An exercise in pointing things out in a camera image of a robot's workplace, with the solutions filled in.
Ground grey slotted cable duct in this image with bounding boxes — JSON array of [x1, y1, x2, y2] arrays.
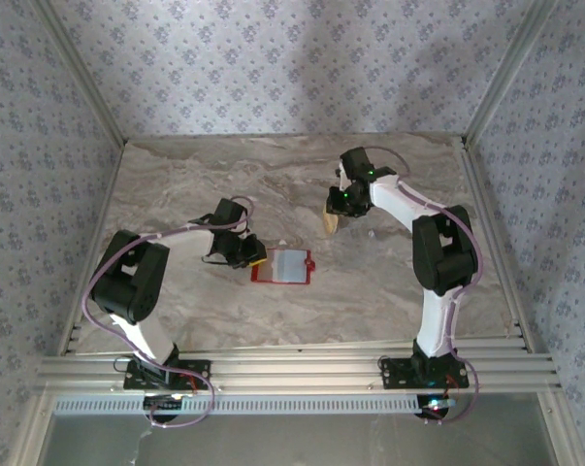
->
[[53, 393, 423, 416]]

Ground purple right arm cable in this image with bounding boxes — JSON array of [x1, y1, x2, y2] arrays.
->
[[364, 145, 483, 425]]

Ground black controller board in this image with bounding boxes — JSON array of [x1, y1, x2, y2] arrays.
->
[[143, 393, 185, 424], [416, 394, 457, 421]]

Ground black right controller board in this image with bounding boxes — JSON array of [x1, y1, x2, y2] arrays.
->
[[416, 394, 457, 421]]

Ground aluminium frame post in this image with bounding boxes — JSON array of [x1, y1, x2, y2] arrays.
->
[[32, 0, 129, 149], [463, 0, 560, 149]]

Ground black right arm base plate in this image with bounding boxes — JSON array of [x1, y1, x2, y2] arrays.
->
[[378, 355, 470, 391]]

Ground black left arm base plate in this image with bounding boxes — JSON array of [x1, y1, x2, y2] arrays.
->
[[123, 357, 212, 391]]

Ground red card holder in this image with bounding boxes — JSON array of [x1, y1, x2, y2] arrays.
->
[[250, 248, 318, 285]]

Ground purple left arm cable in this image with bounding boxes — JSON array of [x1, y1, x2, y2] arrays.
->
[[80, 195, 255, 429]]

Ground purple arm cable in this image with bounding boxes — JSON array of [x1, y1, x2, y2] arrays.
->
[[364, 145, 483, 425], [80, 195, 255, 429]]

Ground aluminium mounting rail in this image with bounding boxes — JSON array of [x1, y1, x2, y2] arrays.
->
[[34, 338, 563, 396]]

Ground aluminium side rail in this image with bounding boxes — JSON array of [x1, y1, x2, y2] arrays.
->
[[55, 139, 129, 356], [458, 137, 536, 353]]

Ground black left controller board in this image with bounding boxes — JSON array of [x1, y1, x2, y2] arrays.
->
[[143, 393, 185, 424]]

